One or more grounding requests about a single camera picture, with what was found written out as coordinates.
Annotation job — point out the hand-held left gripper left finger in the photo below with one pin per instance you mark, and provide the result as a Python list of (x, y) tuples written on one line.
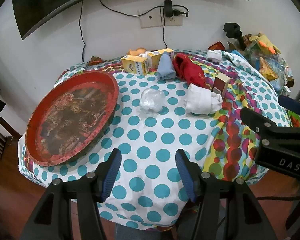
[(112, 177)]

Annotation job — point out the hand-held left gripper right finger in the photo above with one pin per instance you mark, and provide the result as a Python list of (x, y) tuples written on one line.
[(186, 177)]

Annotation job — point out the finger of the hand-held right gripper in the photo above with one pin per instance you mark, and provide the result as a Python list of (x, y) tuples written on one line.
[(290, 105), (265, 123)]

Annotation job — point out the small maroon box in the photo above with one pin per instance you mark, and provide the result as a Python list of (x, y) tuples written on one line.
[(221, 85)]

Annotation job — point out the large white sock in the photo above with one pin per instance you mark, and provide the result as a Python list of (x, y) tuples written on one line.
[(200, 100)]

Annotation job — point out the red round tray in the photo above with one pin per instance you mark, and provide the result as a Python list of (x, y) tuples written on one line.
[(72, 115)]

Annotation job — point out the red sock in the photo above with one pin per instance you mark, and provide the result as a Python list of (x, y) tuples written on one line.
[(187, 70)]

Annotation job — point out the light blue sock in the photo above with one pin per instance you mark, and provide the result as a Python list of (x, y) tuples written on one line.
[(165, 67)]

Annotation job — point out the yellow carton box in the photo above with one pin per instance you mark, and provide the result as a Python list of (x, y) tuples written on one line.
[(135, 65), (153, 57)]

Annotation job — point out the pile of snack packets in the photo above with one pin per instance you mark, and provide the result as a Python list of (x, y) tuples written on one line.
[(267, 65)]

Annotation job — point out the polka dot tablecloth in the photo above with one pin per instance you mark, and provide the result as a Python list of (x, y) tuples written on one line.
[(152, 135)]

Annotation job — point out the crumpled clear plastic bag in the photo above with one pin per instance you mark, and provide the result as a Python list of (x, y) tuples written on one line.
[(151, 100)]

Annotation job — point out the red packet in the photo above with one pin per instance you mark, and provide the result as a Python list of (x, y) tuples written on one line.
[(216, 46)]

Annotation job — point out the red candy wrapper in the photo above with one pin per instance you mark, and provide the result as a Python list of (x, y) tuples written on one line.
[(95, 60)]

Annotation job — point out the dark wooden chair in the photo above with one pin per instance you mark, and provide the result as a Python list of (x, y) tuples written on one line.
[(5, 126)]

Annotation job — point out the orange rubber toy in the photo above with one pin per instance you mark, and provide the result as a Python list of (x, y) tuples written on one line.
[(137, 51)]

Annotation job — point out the black power adapter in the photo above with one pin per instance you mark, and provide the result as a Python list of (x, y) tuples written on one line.
[(168, 7)]

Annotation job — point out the black television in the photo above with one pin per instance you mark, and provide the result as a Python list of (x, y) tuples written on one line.
[(52, 0)]

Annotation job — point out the black camera stand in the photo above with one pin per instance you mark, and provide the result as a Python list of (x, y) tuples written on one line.
[(233, 31)]

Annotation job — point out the white power wall outlet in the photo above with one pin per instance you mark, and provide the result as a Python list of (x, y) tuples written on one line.
[(175, 21)]

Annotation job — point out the white coaxial wall plate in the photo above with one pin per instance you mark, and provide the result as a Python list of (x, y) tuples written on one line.
[(150, 17)]

